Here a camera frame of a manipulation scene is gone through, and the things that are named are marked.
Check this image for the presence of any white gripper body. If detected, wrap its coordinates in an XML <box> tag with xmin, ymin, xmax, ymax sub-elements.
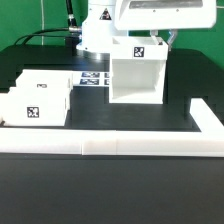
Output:
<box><xmin>114</xmin><ymin>0</ymin><xmax>217</xmax><ymax>30</ymax></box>

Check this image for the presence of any white drawer cabinet box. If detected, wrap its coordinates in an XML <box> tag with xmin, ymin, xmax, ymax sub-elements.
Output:
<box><xmin>109</xmin><ymin>36</ymin><xmax>168</xmax><ymax>104</ymax></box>

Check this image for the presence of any white drawer tagged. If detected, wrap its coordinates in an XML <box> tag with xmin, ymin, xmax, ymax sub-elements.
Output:
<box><xmin>16</xmin><ymin>69</ymin><xmax>73</xmax><ymax>88</ymax></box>
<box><xmin>0</xmin><ymin>87</ymin><xmax>70</xmax><ymax>126</ymax></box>

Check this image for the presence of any white drawer front tagged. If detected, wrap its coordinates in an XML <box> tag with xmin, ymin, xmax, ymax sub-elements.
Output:
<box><xmin>0</xmin><ymin>87</ymin><xmax>70</xmax><ymax>126</ymax></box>

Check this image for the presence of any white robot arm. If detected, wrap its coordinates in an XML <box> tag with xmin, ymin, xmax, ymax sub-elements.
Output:
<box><xmin>78</xmin><ymin>0</ymin><xmax>217</xmax><ymax>57</ymax></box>

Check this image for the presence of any white marker tag sheet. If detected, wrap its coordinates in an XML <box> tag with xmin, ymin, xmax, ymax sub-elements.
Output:
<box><xmin>73</xmin><ymin>71</ymin><xmax>110</xmax><ymax>87</ymax></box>

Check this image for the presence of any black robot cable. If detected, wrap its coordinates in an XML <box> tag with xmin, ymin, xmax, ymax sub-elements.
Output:
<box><xmin>13</xmin><ymin>0</ymin><xmax>83</xmax><ymax>46</ymax></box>

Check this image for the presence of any white foam border wall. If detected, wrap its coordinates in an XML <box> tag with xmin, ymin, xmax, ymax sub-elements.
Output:
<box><xmin>0</xmin><ymin>98</ymin><xmax>224</xmax><ymax>157</ymax></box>

